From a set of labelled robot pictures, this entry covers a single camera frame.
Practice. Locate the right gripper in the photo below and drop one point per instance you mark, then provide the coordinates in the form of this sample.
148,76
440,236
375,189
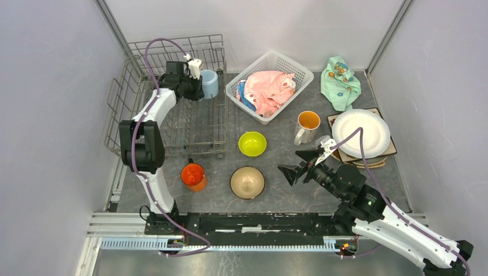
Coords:
292,172

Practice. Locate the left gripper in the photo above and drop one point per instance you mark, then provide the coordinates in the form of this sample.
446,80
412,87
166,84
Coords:
198,94

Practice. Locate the light blue cup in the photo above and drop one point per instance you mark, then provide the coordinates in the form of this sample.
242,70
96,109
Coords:
210,84

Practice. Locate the white floral mug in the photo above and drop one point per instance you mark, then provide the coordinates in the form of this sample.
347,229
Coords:
306,127

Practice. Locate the white deep plate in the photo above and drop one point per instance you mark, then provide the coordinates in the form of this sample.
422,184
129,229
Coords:
369,132

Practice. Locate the orange mug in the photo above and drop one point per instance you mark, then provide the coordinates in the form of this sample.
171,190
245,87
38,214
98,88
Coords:
193,176

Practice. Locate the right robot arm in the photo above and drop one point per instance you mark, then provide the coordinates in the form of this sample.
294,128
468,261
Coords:
365,212

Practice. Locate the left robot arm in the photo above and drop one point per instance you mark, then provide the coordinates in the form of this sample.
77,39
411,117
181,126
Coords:
141,143

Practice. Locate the wooden woven coaster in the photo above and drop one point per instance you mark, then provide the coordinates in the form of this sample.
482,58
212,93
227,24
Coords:
336,156

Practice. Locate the yellow-green bowl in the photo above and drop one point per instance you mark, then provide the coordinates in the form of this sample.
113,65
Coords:
252,144

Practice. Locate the beige bowl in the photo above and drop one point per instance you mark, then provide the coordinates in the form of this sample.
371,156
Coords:
247,182

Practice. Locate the blue cloth in basket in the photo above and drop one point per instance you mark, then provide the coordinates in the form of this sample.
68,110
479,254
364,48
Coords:
240,95

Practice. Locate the cream plate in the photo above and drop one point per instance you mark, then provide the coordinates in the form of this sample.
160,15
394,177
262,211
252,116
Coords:
373,162

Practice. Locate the pink patterned cloth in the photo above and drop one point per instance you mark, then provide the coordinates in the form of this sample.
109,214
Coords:
269,91

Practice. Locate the green patterned cloth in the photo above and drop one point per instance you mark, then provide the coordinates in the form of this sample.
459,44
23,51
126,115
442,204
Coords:
339,84

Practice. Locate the white plastic basket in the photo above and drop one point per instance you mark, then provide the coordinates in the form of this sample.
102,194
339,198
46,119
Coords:
271,61

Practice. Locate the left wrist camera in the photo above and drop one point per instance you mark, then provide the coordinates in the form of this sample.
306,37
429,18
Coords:
194,66

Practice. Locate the metal wire dish rack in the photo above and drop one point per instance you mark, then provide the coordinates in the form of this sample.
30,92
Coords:
187,127

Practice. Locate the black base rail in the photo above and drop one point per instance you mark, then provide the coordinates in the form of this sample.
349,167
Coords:
248,229

